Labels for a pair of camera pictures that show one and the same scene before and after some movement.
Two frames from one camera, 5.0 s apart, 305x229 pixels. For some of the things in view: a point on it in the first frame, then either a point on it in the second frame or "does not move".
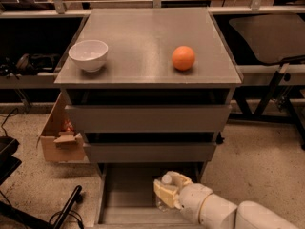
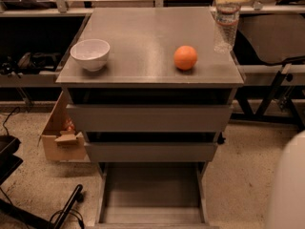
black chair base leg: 76,197 does not move
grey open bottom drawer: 127,197 does not move
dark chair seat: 274,37 does not move
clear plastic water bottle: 162,206 -> 226,25
